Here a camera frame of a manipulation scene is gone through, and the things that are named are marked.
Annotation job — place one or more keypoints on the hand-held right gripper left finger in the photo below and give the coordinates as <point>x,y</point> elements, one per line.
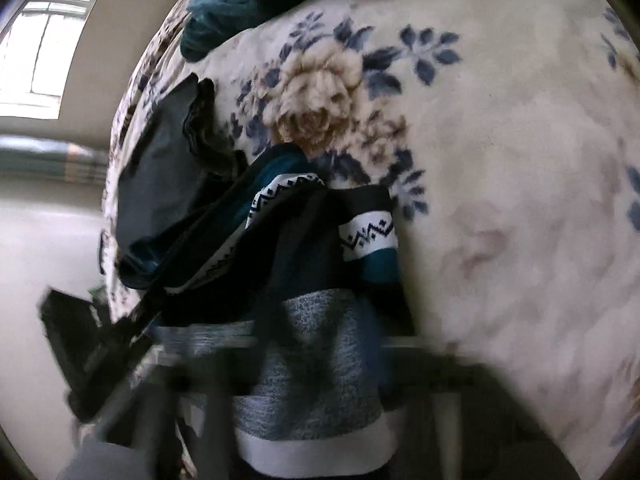
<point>275,320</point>

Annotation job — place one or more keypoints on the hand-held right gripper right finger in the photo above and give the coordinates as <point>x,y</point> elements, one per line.
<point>375,355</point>

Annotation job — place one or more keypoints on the striped knit sweater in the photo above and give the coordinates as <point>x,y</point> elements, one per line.
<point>310,350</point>

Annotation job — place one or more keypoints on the black folded garment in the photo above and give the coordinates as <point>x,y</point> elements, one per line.
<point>160,185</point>

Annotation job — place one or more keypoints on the floral bed blanket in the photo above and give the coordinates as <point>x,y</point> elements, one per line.
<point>500,160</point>

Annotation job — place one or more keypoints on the barred window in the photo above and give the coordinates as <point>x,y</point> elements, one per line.
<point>40,60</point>

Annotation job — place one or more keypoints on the teal plush blanket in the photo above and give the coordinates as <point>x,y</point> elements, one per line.
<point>225,10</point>

